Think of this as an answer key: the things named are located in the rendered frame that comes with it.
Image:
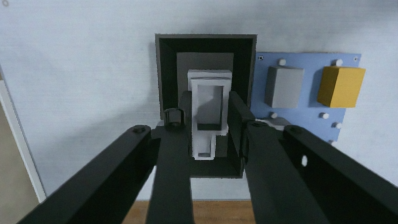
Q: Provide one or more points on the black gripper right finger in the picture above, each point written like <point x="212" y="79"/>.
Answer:
<point x="346" y="191"/>

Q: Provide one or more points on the white block with pocket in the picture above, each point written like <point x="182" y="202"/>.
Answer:
<point x="210" y="95"/>
<point x="203" y="147"/>

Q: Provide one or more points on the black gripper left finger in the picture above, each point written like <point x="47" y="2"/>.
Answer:
<point x="104" y="190"/>

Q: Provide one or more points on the yellow block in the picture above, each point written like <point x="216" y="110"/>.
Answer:
<point x="340" y="86"/>

